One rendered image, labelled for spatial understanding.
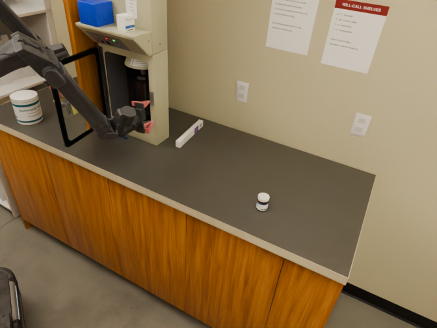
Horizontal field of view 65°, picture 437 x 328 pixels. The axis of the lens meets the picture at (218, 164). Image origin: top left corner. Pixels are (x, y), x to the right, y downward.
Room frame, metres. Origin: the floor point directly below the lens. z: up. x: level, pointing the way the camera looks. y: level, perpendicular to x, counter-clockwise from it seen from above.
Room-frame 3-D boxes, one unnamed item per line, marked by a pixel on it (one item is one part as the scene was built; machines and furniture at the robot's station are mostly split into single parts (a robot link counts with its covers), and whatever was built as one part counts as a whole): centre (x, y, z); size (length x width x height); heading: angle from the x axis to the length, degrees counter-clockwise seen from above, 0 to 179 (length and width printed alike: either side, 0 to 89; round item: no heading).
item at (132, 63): (1.62, 0.41, 1.34); 0.18 x 0.18 x 0.05
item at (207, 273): (1.52, 0.28, 0.45); 2.05 x 0.67 x 0.90; 64
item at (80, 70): (1.44, 0.67, 1.19); 0.30 x 0.01 x 0.40; 160
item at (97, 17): (1.52, 0.57, 1.56); 0.10 x 0.10 x 0.09; 64
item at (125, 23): (1.45, 0.43, 1.54); 0.05 x 0.05 x 0.06; 57
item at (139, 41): (1.48, 0.50, 1.46); 0.32 x 0.12 x 0.10; 64
